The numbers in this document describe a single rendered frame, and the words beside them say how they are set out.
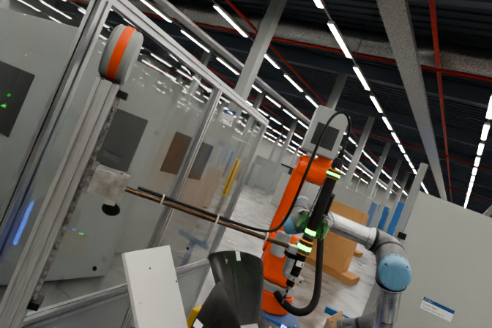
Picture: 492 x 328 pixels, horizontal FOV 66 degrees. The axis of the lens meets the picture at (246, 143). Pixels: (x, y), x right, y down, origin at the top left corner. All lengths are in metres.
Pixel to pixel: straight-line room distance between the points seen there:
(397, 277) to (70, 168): 1.17
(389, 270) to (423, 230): 1.51
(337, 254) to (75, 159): 8.48
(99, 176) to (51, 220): 0.16
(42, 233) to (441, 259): 2.57
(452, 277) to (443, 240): 0.25
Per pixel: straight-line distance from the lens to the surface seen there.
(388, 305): 1.68
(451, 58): 9.64
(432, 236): 3.05
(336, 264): 9.30
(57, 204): 1.10
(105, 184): 1.08
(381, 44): 9.98
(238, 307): 1.28
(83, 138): 1.06
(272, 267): 5.13
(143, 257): 1.26
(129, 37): 1.05
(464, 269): 3.10
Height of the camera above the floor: 1.75
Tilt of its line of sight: 2 degrees up
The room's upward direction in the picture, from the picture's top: 22 degrees clockwise
